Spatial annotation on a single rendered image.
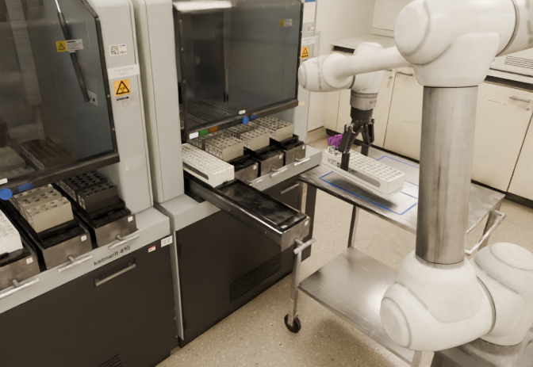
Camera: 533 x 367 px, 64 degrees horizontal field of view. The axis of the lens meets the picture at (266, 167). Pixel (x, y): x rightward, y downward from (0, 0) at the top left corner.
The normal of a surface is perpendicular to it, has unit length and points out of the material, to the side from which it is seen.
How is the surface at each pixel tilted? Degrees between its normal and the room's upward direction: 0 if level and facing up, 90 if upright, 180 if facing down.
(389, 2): 90
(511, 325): 93
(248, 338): 0
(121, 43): 90
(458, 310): 74
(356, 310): 0
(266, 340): 0
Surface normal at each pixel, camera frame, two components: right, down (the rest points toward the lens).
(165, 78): 0.71, 0.33
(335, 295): 0.03, -0.89
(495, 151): -0.73, 0.29
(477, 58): 0.30, 0.32
